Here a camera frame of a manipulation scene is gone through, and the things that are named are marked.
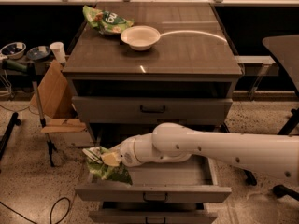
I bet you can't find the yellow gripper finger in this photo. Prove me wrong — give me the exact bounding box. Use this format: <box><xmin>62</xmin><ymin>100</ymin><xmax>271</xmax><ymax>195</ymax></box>
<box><xmin>101</xmin><ymin>152</ymin><xmax>121</xmax><ymax>167</ymax></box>

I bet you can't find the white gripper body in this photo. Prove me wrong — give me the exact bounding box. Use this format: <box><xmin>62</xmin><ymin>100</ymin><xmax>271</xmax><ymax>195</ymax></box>
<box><xmin>119</xmin><ymin>137</ymin><xmax>140</xmax><ymax>167</ymax></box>

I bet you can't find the green jalapeno chip bag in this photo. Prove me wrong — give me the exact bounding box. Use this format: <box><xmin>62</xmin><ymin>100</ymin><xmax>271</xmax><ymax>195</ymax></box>
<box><xmin>82</xmin><ymin>147</ymin><xmax>133</xmax><ymax>185</ymax></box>

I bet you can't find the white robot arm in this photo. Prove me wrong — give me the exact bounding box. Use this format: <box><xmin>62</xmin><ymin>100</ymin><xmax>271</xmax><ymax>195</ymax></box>
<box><xmin>101</xmin><ymin>123</ymin><xmax>299</xmax><ymax>185</ymax></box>

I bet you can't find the bottom drawer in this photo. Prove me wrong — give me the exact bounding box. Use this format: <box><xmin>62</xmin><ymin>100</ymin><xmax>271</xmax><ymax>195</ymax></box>
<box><xmin>89</xmin><ymin>202</ymin><xmax>218</xmax><ymax>224</ymax></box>

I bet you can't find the open middle drawer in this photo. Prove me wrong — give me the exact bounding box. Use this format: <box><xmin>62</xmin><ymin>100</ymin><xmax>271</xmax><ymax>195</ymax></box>
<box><xmin>76</xmin><ymin>156</ymin><xmax>232</xmax><ymax>203</ymax></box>

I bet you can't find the green chip bag at back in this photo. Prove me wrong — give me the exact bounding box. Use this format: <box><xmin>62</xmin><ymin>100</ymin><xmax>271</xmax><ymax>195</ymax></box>
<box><xmin>82</xmin><ymin>6</ymin><xmax>134</xmax><ymax>35</ymax></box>

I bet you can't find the brown cardboard box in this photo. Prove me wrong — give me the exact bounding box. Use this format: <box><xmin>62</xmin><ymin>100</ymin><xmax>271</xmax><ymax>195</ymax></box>
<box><xmin>38</xmin><ymin>60</ymin><xmax>93</xmax><ymax>147</ymax></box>

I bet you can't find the black stand leg left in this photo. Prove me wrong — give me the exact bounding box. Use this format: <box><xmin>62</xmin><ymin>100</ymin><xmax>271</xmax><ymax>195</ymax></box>
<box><xmin>0</xmin><ymin>112</ymin><xmax>21</xmax><ymax>160</ymax></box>

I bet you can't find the white bowl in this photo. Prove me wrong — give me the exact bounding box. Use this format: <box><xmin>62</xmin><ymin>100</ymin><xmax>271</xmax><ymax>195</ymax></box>
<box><xmin>121</xmin><ymin>26</ymin><xmax>161</xmax><ymax>51</ymax></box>

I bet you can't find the white paper cup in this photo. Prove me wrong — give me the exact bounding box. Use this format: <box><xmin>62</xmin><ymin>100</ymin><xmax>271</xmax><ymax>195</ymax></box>
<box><xmin>50</xmin><ymin>42</ymin><xmax>66</xmax><ymax>63</ymax></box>

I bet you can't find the blue bowl near cup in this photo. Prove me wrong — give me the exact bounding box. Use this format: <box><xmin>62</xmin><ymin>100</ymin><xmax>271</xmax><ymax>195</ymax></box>
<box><xmin>26</xmin><ymin>46</ymin><xmax>51</xmax><ymax>62</ymax></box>

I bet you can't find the blue bowl far left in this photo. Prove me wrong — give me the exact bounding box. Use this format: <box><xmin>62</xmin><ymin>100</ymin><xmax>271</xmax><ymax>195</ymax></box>
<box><xmin>1</xmin><ymin>42</ymin><xmax>26</xmax><ymax>60</ymax></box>

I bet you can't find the top drawer with black handle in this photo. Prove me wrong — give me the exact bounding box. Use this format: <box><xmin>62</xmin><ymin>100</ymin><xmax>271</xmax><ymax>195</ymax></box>
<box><xmin>72</xmin><ymin>96</ymin><xmax>233</xmax><ymax>125</ymax></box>

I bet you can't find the black floor cable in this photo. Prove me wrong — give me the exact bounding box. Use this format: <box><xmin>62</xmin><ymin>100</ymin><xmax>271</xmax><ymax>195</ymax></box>
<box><xmin>0</xmin><ymin>197</ymin><xmax>72</xmax><ymax>224</ymax></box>

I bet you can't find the green handled tripod stand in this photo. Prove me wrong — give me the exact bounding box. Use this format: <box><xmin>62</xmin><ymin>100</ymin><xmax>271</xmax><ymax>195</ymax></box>
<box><xmin>0</xmin><ymin>55</ymin><xmax>58</xmax><ymax>168</ymax></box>

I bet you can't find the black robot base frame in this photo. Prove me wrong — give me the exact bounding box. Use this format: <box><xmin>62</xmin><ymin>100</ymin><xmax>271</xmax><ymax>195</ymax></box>
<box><xmin>219</xmin><ymin>35</ymin><xmax>299</xmax><ymax>202</ymax></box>

